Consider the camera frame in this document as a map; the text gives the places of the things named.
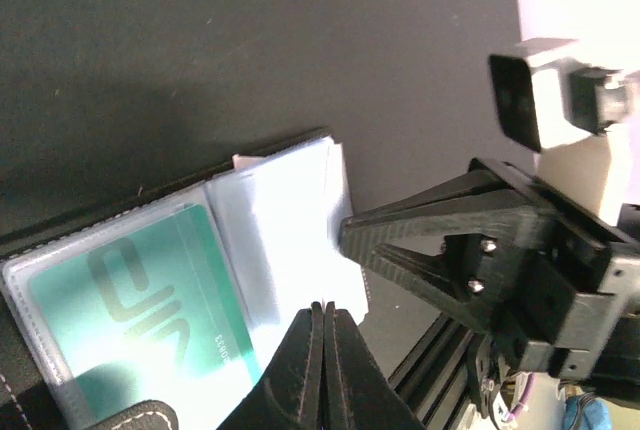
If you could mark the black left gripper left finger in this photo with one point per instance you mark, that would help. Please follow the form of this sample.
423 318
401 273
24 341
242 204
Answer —
288 395

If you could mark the teal card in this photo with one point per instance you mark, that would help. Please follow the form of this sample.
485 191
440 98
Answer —
155 296

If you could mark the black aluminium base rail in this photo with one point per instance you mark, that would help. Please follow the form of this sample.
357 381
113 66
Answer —
449 379

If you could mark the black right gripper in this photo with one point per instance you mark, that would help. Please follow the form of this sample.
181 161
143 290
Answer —
553 285

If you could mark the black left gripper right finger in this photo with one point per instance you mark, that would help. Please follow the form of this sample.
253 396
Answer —
356 393

